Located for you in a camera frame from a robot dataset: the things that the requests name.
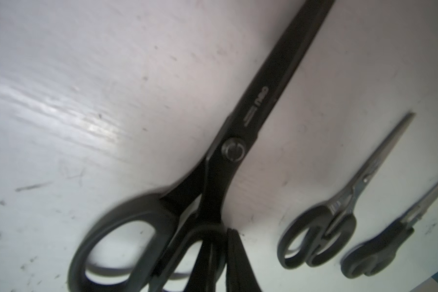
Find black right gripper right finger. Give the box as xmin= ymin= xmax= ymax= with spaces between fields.
xmin=226 ymin=228 xmax=262 ymax=292

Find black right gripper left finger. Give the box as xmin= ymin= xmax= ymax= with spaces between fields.
xmin=184 ymin=237 xmax=223 ymax=292

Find black handled long scissors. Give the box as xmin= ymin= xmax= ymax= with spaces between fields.
xmin=68 ymin=1 xmax=333 ymax=292

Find small black scissors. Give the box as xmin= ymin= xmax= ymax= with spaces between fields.
xmin=277 ymin=112 xmax=416 ymax=270
xmin=341 ymin=182 xmax=438 ymax=279

